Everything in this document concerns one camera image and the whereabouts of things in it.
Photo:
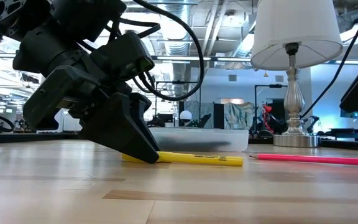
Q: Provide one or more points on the black metal frame stand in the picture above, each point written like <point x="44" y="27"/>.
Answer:
<point x="269" y="86"/>
<point x="182" y="82"/>

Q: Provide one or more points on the white globe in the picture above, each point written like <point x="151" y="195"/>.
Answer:
<point x="186" y="115"/>

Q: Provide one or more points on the silver ceiling air duct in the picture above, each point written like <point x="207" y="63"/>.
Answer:
<point x="174" y="31"/>

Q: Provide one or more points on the pink pencil blue eraser cap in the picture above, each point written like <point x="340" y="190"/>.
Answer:
<point x="306" y="159"/>

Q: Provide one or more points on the translucent plastic supply box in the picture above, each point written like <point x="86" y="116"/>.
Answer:
<point x="197" y="137"/>

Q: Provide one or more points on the long slim yellow highlighter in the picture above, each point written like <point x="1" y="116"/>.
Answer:
<point x="197" y="159"/>

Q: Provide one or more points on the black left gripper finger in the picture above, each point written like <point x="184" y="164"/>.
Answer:
<point x="120" y="130"/>
<point x="143" y="105"/>

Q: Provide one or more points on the ceiling light bar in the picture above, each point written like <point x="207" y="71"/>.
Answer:
<point x="222" y="58"/>

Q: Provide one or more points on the silver table lamp white shade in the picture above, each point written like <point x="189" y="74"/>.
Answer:
<point x="294" y="102"/>

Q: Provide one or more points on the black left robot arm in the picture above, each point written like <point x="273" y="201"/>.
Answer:
<point x="42" y="53"/>

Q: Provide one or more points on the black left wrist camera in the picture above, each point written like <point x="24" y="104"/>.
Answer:
<point x="126" y="56"/>

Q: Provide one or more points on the red object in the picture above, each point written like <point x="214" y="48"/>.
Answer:
<point x="267" y="112"/>

